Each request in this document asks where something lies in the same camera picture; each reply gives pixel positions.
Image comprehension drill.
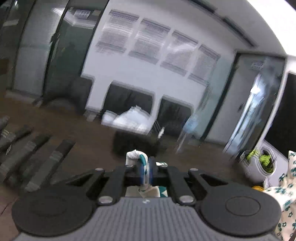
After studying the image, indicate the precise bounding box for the white teal floral garment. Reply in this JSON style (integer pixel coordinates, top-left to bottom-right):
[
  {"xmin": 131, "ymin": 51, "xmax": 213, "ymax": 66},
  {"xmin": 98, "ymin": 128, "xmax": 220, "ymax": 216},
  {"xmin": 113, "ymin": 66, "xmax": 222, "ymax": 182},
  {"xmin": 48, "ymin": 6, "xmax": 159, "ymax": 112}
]
[{"xmin": 125, "ymin": 150, "xmax": 168, "ymax": 198}]

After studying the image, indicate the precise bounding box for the white paper behind bag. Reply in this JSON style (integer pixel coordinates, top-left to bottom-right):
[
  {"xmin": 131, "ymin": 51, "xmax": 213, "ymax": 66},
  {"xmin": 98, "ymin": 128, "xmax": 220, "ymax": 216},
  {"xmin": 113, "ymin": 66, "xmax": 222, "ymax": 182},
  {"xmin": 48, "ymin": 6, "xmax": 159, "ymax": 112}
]
[{"xmin": 101, "ymin": 105, "xmax": 154, "ymax": 134}]

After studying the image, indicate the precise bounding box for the black office chair right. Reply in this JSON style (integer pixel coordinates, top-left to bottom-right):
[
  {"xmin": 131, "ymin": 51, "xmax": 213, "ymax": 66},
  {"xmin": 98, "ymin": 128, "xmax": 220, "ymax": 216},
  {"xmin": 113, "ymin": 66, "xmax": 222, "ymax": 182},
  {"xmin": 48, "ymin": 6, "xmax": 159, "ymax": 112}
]
[{"xmin": 157, "ymin": 97, "xmax": 192, "ymax": 138}]

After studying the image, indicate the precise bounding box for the black bag on table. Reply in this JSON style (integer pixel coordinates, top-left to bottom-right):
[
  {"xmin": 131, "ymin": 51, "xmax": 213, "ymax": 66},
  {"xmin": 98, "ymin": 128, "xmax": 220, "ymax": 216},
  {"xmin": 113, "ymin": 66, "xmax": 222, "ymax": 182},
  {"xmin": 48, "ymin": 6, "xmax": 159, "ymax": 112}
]
[{"xmin": 112, "ymin": 131, "xmax": 164, "ymax": 157}]

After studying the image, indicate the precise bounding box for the clear water bottle blue lid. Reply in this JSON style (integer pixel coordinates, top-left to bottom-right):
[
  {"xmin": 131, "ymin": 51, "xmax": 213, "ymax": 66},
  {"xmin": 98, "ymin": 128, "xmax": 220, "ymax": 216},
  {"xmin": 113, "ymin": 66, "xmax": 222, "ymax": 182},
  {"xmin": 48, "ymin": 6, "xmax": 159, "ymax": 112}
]
[{"xmin": 176, "ymin": 113, "xmax": 199, "ymax": 154}]

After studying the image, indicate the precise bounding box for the black monitor stand device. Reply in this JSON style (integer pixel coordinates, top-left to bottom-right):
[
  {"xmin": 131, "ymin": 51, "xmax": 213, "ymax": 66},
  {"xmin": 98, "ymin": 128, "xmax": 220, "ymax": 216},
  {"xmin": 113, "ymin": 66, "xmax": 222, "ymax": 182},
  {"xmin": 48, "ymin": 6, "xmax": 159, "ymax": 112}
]
[{"xmin": 1, "ymin": 133, "xmax": 75, "ymax": 192}]

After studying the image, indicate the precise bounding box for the grey basket with green items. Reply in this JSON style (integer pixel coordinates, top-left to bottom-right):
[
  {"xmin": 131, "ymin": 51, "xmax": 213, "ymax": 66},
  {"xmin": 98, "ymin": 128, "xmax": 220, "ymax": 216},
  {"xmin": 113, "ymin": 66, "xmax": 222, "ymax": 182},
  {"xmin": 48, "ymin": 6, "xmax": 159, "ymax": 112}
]
[{"xmin": 239, "ymin": 147, "xmax": 277, "ymax": 183}]

